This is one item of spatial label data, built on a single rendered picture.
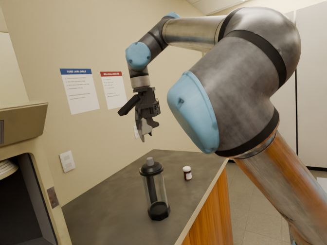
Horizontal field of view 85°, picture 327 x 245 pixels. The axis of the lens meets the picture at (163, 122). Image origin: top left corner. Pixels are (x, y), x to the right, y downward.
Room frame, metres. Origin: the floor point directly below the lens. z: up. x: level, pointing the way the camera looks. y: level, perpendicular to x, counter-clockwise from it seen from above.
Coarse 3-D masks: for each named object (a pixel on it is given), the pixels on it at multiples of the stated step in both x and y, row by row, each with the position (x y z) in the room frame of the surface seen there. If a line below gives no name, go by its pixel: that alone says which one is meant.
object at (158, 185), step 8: (160, 168) 0.70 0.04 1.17; (144, 176) 0.69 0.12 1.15; (152, 176) 0.68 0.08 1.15; (160, 176) 0.69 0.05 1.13; (144, 184) 0.70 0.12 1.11; (152, 184) 0.68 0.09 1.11; (160, 184) 0.69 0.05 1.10; (152, 192) 0.68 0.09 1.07; (160, 192) 0.68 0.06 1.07; (152, 200) 0.68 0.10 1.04; (160, 200) 0.68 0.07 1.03; (152, 208) 0.68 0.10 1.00; (160, 208) 0.68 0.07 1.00
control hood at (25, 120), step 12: (0, 108) 0.40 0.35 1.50; (12, 108) 0.42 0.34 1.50; (24, 108) 0.44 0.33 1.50; (36, 108) 0.47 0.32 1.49; (12, 120) 0.43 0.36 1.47; (24, 120) 0.46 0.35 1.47; (36, 120) 0.49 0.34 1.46; (12, 132) 0.45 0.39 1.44; (24, 132) 0.48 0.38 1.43; (36, 132) 0.51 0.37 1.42; (0, 144) 0.45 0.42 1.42
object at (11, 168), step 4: (4, 160) 0.51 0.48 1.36; (8, 160) 0.52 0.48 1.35; (0, 164) 0.49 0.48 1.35; (4, 164) 0.50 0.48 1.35; (8, 164) 0.51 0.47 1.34; (12, 164) 0.52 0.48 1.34; (0, 168) 0.48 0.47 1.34; (4, 168) 0.49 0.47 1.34; (8, 168) 0.50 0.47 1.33; (12, 168) 0.51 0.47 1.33; (16, 168) 0.53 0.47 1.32; (0, 172) 0.47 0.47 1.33; (4, 172) 0.48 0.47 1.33; (8, 172) 0.49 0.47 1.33; (12, 172) 0.50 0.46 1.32; (0, 176) 0.47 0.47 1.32; (4, 176) 0.47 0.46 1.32
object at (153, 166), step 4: (148, 160) 0.71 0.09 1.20; (152, 160) 0.71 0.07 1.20; (144, 164) 0.73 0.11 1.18; (148, 164) 0.71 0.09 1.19; (152, 164) 0.71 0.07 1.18; (156, 164) 0.71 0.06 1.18; (160, 164) 0.72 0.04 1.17; (144, 168) 0.69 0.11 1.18; (148, 168) 0.69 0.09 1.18; (152, 168) 0.68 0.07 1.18; (156, 168) 0.69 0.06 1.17; (148, 172) 0.68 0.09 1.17
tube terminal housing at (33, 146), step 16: (0, 32) 0.53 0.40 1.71; (0, 48) 0.52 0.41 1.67; (0, 64) 0.52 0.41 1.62; (16, 64) 0.55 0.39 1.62; (0, 80) 0.51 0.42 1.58; (16, 80) 0.54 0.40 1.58; (0, 96) 0.50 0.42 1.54; (16, 96) 0.53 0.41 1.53; (16, 144) 0.50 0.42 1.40; (32, 144) 0.53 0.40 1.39; (0, 160) 0.46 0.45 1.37; (32, 160) 0.54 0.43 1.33; (48, 176) 0.54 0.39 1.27; (48, 208) 0.54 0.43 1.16; (64, 224) 0.55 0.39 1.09; (64, 240) 0.53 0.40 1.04
